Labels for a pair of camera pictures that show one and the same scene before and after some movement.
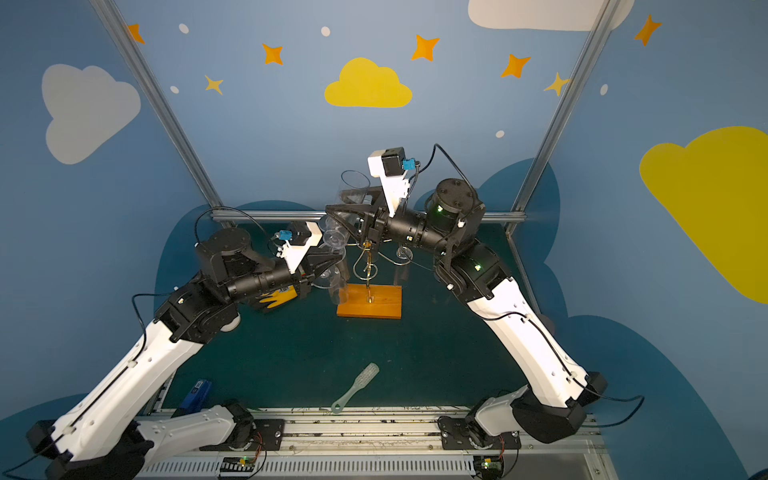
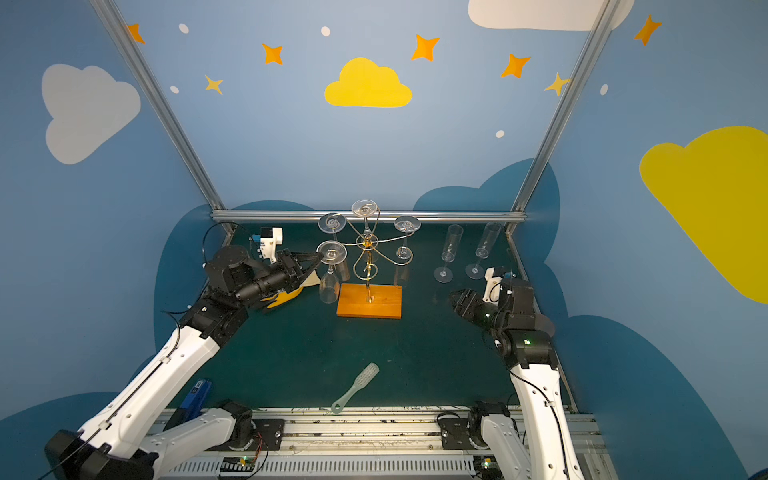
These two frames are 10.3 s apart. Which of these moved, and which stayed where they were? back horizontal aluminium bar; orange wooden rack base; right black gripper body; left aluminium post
Moved: right black gripper body
Stayed: left aluminium post; orange wooden rack base; back horizontal aluminium bar
